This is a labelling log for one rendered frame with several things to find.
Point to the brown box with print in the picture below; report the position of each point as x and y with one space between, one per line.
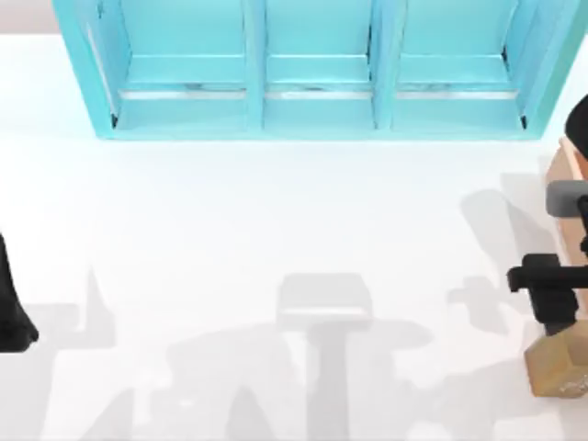
553 365

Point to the pale grey rounded box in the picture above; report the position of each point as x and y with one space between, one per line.
562 198

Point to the light blue rack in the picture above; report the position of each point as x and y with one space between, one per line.
317 69

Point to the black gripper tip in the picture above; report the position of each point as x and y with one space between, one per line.
11 308

